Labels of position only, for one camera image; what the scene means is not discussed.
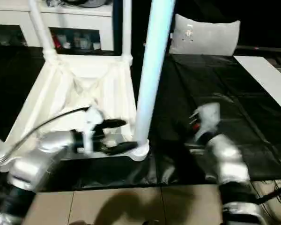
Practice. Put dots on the black table mat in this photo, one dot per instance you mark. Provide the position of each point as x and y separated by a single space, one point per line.
225 103

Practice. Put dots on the white flat board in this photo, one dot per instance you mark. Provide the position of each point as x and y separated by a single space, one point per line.
267 77

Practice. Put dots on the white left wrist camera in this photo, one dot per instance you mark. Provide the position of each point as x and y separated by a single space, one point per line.
90 129

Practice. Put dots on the grey cushion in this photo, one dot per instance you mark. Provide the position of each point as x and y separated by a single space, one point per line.
203 36

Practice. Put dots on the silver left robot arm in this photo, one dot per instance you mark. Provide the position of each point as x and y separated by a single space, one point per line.
33 164

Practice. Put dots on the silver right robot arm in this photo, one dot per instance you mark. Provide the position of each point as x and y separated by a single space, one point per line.
229 173

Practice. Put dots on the dark items on cabinet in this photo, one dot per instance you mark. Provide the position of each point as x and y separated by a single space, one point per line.
75 2

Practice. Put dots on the white plastic table top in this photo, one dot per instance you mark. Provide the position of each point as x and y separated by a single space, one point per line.
79 89

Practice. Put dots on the black metal frame leg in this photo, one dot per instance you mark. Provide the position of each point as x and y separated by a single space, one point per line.
274 192

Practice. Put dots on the white glass-door cabinet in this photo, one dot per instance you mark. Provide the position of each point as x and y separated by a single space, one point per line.
51 23

